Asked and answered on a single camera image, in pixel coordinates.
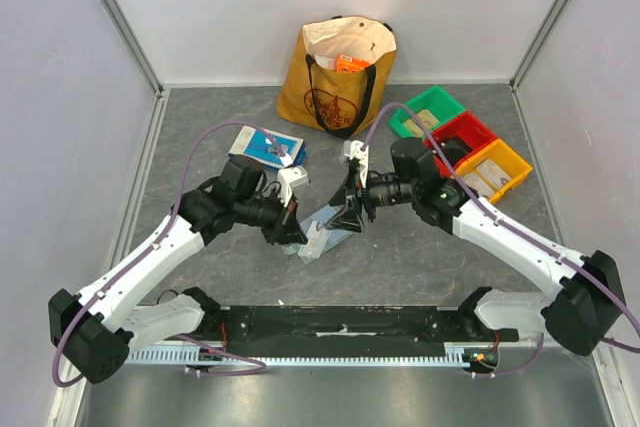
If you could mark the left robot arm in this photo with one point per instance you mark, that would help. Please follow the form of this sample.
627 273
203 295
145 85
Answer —
98 327

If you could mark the green plastic bin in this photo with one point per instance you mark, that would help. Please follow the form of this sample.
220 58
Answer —
436 99

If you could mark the gold card in green bin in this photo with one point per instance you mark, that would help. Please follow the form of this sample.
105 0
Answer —
428 119

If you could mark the black credit card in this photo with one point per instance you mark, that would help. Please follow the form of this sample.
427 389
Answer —
455 149

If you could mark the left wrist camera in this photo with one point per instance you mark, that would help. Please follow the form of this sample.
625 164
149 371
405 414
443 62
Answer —
288 179

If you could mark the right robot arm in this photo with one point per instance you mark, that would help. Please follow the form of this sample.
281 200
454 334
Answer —
579 297

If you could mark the orange box in bag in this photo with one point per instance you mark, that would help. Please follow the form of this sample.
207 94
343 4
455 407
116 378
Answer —
348 64

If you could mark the green card holder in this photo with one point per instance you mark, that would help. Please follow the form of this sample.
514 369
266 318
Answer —
322 215

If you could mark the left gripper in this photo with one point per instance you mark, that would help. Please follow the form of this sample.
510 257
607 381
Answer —
289 230

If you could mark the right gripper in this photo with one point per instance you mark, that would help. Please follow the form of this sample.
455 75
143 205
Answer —
360 197

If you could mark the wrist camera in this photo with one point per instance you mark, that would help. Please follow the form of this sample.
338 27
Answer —
354 150
288 179

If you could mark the silver credit card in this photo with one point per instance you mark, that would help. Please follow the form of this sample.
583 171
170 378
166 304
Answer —
318 236

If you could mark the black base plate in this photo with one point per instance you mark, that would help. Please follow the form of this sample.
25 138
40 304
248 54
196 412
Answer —
246 323

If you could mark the blue white product box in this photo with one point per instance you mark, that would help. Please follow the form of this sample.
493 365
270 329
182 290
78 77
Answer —
256 145

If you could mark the red plastic bin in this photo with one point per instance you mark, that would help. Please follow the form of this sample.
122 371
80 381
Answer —
469 128

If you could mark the yellow plastic bin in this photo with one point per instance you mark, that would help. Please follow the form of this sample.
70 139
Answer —
510 161

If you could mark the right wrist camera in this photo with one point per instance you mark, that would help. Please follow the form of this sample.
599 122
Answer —
354 150

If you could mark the silver card in yellow bin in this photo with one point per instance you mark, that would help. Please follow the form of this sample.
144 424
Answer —
493 174

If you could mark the brown tote bag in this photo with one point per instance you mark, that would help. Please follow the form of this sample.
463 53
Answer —
315 95

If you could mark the slotted cable duct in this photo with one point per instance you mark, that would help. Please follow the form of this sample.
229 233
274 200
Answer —
192 355

